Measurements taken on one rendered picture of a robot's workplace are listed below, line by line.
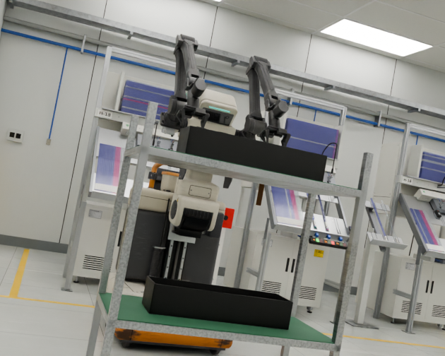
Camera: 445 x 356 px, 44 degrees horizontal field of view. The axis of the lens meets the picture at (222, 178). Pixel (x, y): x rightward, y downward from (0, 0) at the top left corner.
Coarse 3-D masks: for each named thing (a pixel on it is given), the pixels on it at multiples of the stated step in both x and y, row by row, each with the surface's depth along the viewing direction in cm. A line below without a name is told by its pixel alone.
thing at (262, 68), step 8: (256, 64) 301; (264, 64) 300; (256, 72) 301; (264, 72) 294; (264, 80) 290; (264, 88) 287; (272, 88) 285; (264, 96) 285; (272, 96) 280; (264, 104) 282; (272, 104) 276
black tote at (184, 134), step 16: (192, 128) 205; (192, 144) 205; (208, 144) 206; (224, 144) 208; (240, 144) 210; (256, 144) 212; (272, 144) 214; (224, 160) 208; (240, 160) 210; (256, 160) 212; (272, 160) 214; (288, 160) 216; (304, 160) 218; (320, 160) 220; (304, 176) 218; (320, 176) 220
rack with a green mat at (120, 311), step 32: (128, 160) 230; (160, 160) 214; (192, 160) 195; (320, 192) 232; (352, 192) 214; (128, 224) 189; (352, 224) 216; (128, 256) 189; (352, 256) 214; (96, 320) 227; (128, 320) 189; (160, 320) 198; (192, 320) 207; (288, 352) 252
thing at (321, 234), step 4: (276, 224) 438; (280, 224) 439; (284, 224) 440; (276, 228) 442; (280, 228) 442; (284, 228) 443; (288, 228) 443; (292, 228) 443; (296, 228) 444; (300, 228) 444; (296, 232) 448; (300, 232) 448; (312, 232) 449; (320, 232) 450; (324, 232) 450; (328, 232) 451; (332, 232) 453; (320, 236) 454; (324, 236) 454; (332, 236) 455; (336, 236) 455; (340, 236) 455; (344, 236) 456; (348, 236) 457; (344, 240) 460
